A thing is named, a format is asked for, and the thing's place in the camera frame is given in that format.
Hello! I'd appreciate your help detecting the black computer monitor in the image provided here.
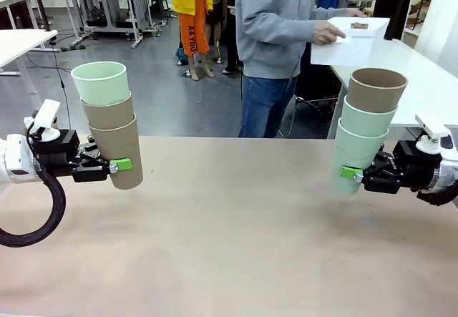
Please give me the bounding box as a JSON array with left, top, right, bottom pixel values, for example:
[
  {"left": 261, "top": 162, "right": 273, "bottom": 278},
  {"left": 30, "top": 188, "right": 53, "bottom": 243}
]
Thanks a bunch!
[{"left": 373, "top": 0, "right": 413, "bottom": 42}]

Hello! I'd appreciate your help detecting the black stand base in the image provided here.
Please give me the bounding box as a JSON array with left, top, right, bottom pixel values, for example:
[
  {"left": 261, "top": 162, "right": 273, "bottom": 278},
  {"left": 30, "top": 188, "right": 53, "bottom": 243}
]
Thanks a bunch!
[{"left": 293, "top": 94, "right": 340, "bottom": 118}]

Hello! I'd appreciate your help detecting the person's right hand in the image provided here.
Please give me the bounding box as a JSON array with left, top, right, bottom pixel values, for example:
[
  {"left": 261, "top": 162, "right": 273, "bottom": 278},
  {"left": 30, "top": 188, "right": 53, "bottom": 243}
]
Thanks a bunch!
[{"left": 311, "top": 19, "right": 348, "bottom": 47}]

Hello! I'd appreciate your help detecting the large white side table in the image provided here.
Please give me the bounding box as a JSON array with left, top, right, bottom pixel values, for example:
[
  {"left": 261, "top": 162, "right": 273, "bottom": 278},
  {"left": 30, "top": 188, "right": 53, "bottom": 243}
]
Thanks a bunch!
[{"left": 326, "top": 37, "right": 458, "bottom": 140}]

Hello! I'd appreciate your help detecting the white plastic basket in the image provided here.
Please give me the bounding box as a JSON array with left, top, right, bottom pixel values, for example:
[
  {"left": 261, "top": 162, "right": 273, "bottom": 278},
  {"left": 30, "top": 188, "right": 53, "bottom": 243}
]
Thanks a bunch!
[{"left": 310, "top": 16, "right": 391, "bottom": 68}]

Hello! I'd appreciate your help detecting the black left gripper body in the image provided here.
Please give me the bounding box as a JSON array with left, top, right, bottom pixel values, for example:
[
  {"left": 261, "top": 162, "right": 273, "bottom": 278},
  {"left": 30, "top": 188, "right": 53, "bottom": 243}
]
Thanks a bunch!
[{"left": 30, "top": 129, "right": 110, "bottom": 184}]

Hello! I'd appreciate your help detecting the brown plastic cup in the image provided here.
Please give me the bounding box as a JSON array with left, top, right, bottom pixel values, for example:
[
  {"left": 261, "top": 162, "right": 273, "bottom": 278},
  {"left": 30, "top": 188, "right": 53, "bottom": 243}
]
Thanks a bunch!
[
  {"left": 81, "top": 90, "right": 134, "bottom": 131},
  {"left": 344, "top": 67, "right": 409, "bottom": 113},
  {"left": 87, "top": 114, "right": 145, "bottom": 191}
]

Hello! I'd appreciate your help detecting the black stand pole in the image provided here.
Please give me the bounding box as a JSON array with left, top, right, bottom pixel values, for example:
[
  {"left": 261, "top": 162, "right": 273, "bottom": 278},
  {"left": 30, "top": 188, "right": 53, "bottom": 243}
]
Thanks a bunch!
[{"left": 27, "top": 0, "right": 58, "bottom": 44}]

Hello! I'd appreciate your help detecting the person's left hand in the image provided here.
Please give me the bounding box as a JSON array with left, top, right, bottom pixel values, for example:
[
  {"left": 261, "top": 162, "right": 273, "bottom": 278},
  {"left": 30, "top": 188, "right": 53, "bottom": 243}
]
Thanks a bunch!
[{"left": 344, "top": 7, "right": 369, "bottom": 19}]

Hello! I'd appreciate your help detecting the person in grey hoodie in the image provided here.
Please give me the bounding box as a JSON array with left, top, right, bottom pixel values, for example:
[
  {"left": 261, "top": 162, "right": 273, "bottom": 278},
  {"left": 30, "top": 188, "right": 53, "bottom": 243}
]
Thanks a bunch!
[{"left": 233, "top": 0, "right": 323, "bottom": 140}]

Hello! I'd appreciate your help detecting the thin black floor cable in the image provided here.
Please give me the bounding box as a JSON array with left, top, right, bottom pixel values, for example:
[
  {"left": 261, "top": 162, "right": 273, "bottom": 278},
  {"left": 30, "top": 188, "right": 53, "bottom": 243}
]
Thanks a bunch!
[{"left": 52, "top": 43, "right": 73, "bottom": 132}]

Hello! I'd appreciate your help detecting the mannequin in yellow and orange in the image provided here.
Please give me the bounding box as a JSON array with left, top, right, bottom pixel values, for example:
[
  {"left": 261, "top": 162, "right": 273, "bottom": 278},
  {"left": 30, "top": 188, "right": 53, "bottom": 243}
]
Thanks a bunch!
[{"left": 162, "top": 0, "right": 216, "bottom": 82}]

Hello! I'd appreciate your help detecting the person's left forearm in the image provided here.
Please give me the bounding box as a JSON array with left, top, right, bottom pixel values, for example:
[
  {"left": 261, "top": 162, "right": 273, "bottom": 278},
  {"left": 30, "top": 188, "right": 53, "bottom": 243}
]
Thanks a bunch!
[{"left": 314, "top": 6, "right": 347, "bottom": 20}]

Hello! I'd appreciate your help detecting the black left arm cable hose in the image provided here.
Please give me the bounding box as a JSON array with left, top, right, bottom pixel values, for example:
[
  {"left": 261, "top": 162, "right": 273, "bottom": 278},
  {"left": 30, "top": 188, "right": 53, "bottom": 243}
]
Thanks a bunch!
[{"left": 0, "top": 170, "right": 67, "bottom": 248}]

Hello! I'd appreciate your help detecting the mint green plastic cup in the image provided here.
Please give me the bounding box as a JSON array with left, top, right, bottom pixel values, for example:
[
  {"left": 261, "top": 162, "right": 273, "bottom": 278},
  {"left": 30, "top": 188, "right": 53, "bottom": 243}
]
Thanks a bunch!
[
  {"left": 328, "top": 117, "right": 391, "bottom": 197},
  {"left": 70, "top": 62, "right": 130, "bottom": 107},
  {"left": 339, "top": 96, "right": 399, "bottom": 131}
]

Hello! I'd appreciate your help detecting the person in black clothes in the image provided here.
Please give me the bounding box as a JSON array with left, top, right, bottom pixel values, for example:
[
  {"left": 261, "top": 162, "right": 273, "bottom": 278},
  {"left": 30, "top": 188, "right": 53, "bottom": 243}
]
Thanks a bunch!
[{"left": 205, "top": 0, "right": 246, "bottom": 75}]

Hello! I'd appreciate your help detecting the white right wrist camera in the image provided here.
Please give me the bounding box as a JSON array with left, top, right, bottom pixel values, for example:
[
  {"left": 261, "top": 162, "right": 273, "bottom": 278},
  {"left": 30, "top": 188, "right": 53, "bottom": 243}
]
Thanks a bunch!
[{"left": 414, "top": 113, "right": 454, "bottom": 154}]

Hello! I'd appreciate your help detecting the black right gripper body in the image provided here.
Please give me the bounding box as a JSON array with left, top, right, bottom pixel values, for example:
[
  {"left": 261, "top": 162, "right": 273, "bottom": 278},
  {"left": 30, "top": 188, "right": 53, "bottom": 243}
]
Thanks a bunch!
[{"left": 362, "top": 139, "right": 443, "bottom": 195}]

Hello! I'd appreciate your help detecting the person's right forearm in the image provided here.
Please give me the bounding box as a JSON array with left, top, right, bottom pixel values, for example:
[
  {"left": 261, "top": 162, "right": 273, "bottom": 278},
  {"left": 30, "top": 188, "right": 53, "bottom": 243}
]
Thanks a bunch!
[{"left": 260, "top": 11, "right": 318, "bottom": 45}]

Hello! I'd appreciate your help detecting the white upright panel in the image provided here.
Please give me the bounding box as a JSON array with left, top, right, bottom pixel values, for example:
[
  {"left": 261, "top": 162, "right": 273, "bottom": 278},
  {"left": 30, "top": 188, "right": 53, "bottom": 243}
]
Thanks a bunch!
[{"left": 414, "top": 0, "right": 458, "bottom": 79}]

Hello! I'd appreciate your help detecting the small white side table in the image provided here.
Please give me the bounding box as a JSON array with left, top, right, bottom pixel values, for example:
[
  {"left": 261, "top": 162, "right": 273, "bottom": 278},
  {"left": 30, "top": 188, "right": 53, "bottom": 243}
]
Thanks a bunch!
[{"left": 0, "top": 29, "right": 59, "bottom": 96}]

